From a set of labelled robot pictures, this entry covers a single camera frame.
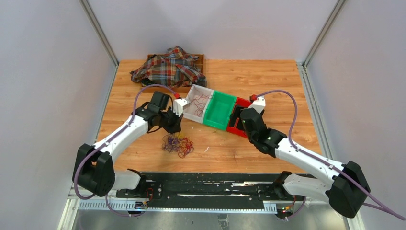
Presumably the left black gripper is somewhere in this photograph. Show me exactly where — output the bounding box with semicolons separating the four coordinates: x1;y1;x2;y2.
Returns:
159;106;184;135

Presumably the coloured cable bundle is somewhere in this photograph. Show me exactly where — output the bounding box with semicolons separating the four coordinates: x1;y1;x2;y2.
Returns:
161;132;195;160

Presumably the red cable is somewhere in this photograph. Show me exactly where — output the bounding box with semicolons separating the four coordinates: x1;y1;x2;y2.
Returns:
188;89;213;118

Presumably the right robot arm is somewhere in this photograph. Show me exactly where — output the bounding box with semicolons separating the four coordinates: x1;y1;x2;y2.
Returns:
229;106;371;218

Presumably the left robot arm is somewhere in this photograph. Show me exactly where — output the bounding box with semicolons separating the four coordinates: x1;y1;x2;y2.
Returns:
72;92;189;199

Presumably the red plastic bin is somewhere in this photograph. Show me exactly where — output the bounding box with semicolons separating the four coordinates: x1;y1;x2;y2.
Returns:
226;97;251;138

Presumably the green plastic bin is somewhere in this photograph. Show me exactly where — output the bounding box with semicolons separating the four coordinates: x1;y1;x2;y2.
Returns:
203;91;237;130

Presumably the white plastic bin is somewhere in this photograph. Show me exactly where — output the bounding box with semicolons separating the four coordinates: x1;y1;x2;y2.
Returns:
183;85;214;124

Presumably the plaid shirt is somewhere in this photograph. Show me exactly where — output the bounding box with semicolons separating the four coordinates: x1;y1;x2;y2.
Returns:
130;46;208;88

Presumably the wooden tray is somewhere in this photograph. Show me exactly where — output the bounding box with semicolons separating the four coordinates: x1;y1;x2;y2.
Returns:
143;54;205;94

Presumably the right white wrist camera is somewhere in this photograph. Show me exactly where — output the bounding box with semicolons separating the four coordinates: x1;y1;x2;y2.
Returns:
248;94;266;115

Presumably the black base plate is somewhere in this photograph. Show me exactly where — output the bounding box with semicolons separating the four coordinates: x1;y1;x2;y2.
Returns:
115;172;306;210

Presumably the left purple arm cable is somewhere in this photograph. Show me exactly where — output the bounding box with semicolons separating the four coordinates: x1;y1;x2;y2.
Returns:
72;84;180;218

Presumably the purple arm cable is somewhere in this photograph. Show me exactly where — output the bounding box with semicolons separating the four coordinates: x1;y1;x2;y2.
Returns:
72;84;180;218
250;89;406;221

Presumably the aluminium frame rail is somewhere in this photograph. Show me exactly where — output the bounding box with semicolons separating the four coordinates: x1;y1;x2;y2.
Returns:
59;190;365;230

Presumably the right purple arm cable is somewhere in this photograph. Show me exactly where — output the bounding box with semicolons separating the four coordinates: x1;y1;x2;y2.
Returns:
250;89;406;221

